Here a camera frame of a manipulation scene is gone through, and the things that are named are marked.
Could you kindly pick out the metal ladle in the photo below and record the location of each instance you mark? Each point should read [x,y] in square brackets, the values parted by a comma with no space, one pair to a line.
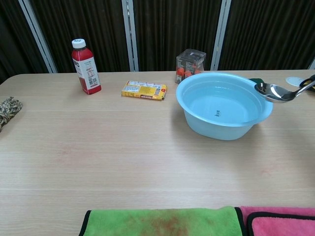
[275,93]

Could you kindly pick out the light blue bowl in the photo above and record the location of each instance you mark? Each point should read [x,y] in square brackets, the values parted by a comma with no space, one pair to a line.
[221,103]

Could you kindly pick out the yellow biscuit packet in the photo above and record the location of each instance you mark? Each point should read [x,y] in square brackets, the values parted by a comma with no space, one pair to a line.
[144,90]

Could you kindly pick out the clear box with orange items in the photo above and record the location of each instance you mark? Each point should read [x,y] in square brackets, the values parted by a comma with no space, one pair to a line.
[189,64]

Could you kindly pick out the red juice bottle white cap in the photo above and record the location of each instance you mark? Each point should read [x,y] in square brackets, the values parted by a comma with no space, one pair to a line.
[86,71]

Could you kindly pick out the green microfibre towel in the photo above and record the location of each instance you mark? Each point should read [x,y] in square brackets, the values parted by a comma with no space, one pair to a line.
[160,222]

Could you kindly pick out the green yellow sponge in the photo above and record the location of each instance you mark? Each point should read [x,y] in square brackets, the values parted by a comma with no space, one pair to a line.
[257,80]

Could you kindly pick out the white round lid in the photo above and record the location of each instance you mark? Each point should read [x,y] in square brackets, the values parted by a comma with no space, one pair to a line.
[294,81]

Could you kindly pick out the pink microfibre towel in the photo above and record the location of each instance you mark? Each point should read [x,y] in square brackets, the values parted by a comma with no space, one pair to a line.
[283,225]

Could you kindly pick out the grey aluminium partition post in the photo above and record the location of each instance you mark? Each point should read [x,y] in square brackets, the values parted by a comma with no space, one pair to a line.
[312,65]
[130,37]
[221,37]
[37,37]

